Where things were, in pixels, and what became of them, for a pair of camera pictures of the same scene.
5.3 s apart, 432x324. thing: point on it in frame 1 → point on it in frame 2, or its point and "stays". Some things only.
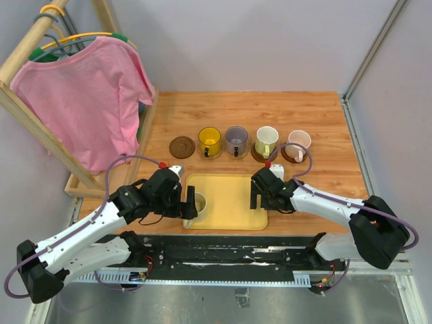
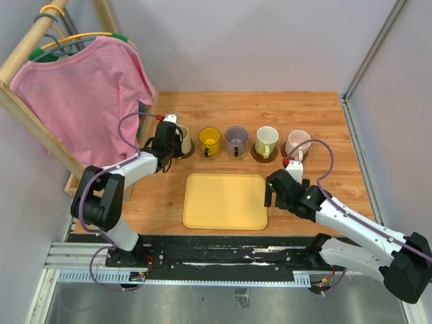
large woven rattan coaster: x=209 y=156 stays
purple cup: x=235 y=138 stays
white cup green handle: x=266 y=138 stays
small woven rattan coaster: x=239 y=156 stays
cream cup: x=200 y=204 → x=186 y=144
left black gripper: x=185 y=210 → x=178 y=152
